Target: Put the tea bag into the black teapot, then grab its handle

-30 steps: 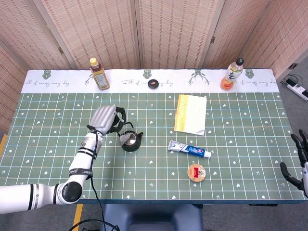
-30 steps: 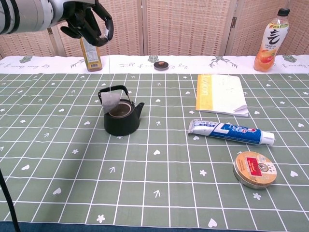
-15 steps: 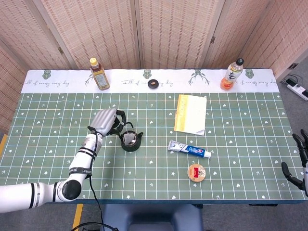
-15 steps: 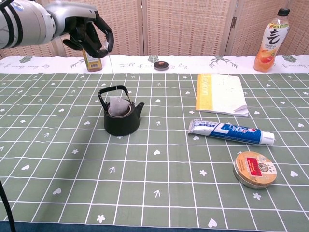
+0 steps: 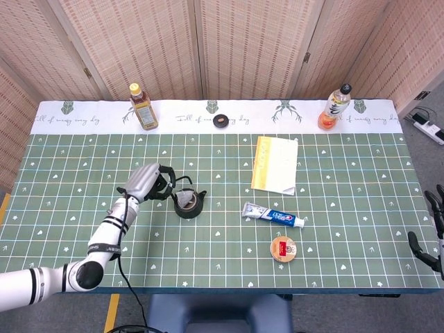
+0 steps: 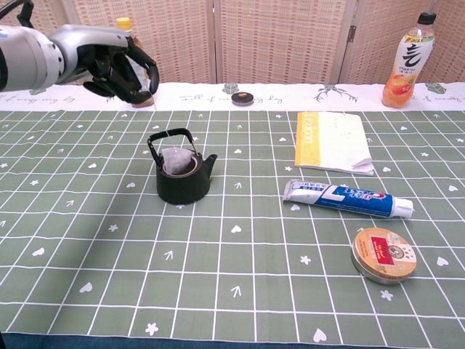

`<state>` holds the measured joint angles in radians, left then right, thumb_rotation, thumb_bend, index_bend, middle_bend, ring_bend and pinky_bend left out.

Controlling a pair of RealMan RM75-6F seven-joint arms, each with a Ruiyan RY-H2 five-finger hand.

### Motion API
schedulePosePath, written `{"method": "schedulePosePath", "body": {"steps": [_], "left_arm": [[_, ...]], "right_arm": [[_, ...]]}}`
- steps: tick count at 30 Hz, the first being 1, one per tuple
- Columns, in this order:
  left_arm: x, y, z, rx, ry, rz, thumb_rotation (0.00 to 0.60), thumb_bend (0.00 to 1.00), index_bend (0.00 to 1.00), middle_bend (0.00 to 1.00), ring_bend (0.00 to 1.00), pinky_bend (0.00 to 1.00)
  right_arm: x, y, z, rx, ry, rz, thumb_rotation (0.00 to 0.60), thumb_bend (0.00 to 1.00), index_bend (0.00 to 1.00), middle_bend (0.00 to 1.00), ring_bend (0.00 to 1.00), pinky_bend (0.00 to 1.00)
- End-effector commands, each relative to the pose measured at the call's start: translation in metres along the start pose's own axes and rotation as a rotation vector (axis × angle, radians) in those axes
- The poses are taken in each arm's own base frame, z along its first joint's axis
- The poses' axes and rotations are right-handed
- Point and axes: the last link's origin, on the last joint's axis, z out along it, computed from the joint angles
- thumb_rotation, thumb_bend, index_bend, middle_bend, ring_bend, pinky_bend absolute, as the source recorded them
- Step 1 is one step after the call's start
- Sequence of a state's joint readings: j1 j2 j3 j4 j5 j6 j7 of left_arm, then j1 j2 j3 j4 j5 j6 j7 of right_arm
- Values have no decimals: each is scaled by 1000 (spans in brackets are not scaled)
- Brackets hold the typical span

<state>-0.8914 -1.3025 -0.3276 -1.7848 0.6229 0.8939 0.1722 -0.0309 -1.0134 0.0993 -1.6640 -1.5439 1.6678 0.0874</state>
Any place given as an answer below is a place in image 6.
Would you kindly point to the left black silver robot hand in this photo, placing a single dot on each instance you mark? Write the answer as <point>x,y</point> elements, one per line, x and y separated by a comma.
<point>105,62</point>

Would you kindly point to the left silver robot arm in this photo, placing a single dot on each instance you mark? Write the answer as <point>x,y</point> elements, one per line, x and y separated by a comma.
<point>25,60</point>

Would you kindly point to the small black round lid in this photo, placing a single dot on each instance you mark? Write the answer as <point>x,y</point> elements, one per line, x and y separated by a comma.
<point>242,98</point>

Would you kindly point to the black cast iron teapot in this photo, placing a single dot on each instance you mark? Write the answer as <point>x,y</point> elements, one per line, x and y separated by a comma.
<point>183,185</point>

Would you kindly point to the yellow capped oil bottle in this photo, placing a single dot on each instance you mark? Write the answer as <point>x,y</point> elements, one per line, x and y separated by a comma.
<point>124,24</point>

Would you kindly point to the woven bamboo folding screen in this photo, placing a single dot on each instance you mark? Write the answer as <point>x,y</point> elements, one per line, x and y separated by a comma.
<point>254,40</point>

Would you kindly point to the yellow and white notebook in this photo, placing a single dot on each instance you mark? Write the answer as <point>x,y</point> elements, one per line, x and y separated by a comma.
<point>332,141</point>

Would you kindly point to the green checked tablecloth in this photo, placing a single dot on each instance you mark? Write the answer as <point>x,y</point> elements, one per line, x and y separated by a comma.
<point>232,272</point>

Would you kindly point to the blue and white toothpaste tube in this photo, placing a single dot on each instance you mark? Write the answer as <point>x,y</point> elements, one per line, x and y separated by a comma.
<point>348,199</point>

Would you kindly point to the orange drink bottle black cap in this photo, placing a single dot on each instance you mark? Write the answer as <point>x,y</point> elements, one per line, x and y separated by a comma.
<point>403,72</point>

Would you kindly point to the round orange tin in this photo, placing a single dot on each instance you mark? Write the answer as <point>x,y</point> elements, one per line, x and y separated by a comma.
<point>383,255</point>

